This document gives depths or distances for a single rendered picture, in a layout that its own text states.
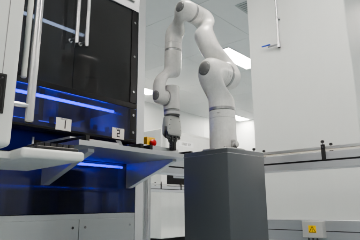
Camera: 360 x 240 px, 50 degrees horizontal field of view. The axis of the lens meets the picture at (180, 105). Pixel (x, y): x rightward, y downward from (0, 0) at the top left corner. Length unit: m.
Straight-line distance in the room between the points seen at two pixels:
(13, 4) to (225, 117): 0.94
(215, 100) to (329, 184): 1.54
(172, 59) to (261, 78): 1.53
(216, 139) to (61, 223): 0.80
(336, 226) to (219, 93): 1.10
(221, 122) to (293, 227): 1.04
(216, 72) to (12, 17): 0.85
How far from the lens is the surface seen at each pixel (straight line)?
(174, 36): 2.04
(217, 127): 1.68
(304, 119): 3.16
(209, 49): 1.84
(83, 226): 1.99
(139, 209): 2.21
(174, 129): 1.92
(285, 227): 2.53
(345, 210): 3.01
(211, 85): 1.70
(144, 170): 2.05
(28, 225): 1.84
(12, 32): 1.26
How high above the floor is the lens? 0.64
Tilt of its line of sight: 15 degrees up
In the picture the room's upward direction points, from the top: straight up
